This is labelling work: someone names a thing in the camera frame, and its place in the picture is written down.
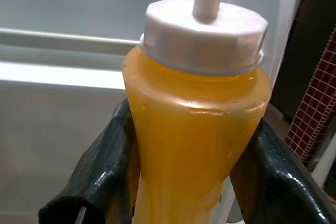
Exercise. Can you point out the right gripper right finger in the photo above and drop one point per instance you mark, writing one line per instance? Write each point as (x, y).
(281, 182)

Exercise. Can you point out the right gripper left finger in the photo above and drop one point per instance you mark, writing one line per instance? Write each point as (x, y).
(94, 171)

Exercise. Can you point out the orange squeeze bottle white cap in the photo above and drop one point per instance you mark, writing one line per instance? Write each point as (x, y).
(189, 134)

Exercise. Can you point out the silver fridge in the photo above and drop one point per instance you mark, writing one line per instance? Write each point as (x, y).
(65, 129)

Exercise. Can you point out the wide red brick pillar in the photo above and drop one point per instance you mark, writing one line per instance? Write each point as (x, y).
(317, 103)

